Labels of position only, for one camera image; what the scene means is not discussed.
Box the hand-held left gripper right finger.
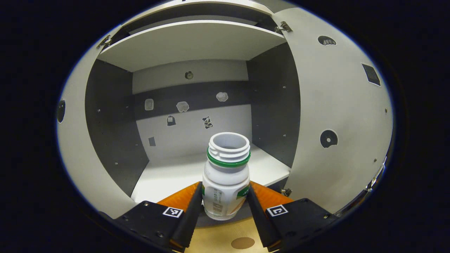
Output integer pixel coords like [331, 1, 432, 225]
[246, 181, 340, 253]

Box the round brown sticker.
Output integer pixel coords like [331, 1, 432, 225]
[231, 237, 256, 250]

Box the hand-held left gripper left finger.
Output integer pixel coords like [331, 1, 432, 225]
[114, 181, 204, 253]

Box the white plastic bottle green ring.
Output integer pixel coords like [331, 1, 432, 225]
[202, 132, 252, 221]

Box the white and grey cabinet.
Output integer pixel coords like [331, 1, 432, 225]
[84, 0, 302, 227]

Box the white cabinet door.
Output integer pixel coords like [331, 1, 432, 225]
[271, 6, 394, 215]
[56, 33, 139, 220]

